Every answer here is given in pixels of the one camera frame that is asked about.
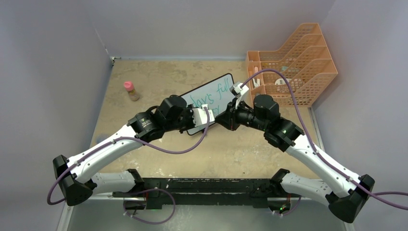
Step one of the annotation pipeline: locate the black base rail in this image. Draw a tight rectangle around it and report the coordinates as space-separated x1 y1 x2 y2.
124 178 302 211

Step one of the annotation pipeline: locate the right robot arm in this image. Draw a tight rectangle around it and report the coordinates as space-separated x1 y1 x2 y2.
215 94 375 223

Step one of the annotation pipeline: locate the pink capped spice bottle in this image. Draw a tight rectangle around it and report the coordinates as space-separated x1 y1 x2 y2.
124 81 139 101

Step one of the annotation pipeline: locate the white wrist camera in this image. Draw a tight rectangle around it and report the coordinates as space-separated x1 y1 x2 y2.
230 82 249 109
192 104 215 128

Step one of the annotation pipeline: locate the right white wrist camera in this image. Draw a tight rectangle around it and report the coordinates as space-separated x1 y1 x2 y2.
230 82 249 109

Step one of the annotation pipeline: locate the white whiteboard with black frame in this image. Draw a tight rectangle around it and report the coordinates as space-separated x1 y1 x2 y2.
181 73 234 116

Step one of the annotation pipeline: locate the orange plastic file organizer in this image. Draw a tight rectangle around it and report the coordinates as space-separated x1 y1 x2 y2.
246 23 338 107

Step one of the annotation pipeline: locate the aluminium frame rail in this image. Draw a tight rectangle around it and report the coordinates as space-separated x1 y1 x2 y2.
56 178 355 231

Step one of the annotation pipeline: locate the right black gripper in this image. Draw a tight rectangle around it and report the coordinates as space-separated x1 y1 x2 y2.
215 98 268 132

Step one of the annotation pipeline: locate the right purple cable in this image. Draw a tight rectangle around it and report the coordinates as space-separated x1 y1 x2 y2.
241 68 408 218

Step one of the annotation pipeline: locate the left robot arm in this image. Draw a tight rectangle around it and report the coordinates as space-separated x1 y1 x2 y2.
47 95 214 206

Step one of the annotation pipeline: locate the white stapler in organizer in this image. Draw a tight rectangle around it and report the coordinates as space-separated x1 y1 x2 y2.
252 78 261 89

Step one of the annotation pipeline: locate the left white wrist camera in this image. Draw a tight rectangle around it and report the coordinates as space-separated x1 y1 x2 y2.
192 104 215 128

